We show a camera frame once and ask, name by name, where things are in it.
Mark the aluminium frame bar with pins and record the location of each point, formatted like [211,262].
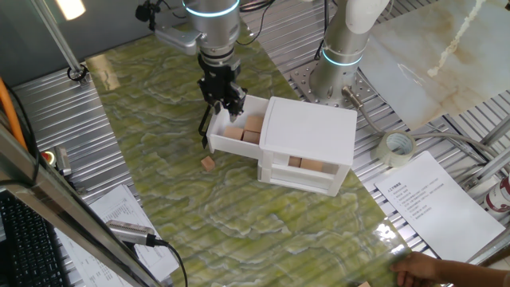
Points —
[60,207]

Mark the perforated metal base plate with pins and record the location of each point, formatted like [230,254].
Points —
[299,77]

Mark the person hand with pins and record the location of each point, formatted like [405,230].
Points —
[416,271]

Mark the orange tube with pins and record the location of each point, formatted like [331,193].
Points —
[11,111]

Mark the clear tape roll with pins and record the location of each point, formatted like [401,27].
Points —
[382,156]

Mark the glowing lamp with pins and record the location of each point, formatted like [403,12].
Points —
[69,9]

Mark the silver pole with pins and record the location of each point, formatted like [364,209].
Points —
[56,36]

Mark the person forearm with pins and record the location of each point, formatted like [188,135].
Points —
[474,277]

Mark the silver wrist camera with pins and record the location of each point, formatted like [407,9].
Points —
[179,40]

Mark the green marble pattern mat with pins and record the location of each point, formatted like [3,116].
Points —
[199,199]

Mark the beige marble pattern sheet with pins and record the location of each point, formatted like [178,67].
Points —
[438,60]

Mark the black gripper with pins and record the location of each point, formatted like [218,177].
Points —
[219,79]

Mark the red and white can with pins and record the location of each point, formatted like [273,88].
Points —
[500,197]

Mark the white plastic drawer cabinet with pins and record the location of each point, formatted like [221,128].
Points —
[308,127]

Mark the paper sheet with text lines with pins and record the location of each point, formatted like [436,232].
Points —
[438,199]

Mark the paper sheet with printed tables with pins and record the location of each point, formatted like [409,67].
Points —
[119,207]

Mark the red emergency stop button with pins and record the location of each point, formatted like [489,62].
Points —
[48,157]

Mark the aluminium profile bar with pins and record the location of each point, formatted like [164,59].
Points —
[490,169]
[498,131]

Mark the silver camera on stand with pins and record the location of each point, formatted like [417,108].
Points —
[127,232]

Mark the white plain drawer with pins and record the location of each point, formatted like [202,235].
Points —
[303,177]

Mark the black keyboard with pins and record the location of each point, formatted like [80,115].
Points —
[24,247]

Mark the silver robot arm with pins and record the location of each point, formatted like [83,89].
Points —
[342,40]

